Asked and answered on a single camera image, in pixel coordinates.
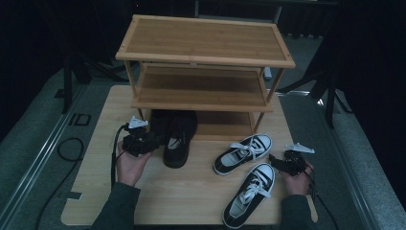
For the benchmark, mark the wooden three-tier shoe rack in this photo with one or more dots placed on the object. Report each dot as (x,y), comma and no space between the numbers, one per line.
(204,40)

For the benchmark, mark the white post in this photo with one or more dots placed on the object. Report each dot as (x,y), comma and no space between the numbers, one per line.
(267,73)

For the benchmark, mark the person's right hand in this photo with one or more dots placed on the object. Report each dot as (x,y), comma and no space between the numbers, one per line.
(297,183)

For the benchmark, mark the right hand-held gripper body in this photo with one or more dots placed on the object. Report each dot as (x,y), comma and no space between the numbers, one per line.
(295,163)

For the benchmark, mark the black floor tape marking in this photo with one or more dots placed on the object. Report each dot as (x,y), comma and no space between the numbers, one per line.
(79,119)

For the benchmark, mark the person's left hand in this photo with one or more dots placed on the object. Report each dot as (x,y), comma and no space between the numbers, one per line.
(130,169)

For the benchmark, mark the metal floor rail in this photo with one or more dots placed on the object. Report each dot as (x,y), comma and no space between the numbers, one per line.
(38,153)
(348,166)

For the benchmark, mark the black and white sneaker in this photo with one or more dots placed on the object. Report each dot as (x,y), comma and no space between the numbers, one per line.
(244,153)
(252,195)

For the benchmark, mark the black leather shoe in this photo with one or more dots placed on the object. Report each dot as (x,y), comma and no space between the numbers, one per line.
(159,123)
(178,153)

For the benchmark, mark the black metal stand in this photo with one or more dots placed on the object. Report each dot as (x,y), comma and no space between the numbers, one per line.
(67,86)
(330,102)

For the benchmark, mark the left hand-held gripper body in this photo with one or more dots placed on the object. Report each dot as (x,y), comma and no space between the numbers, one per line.
(137,143)

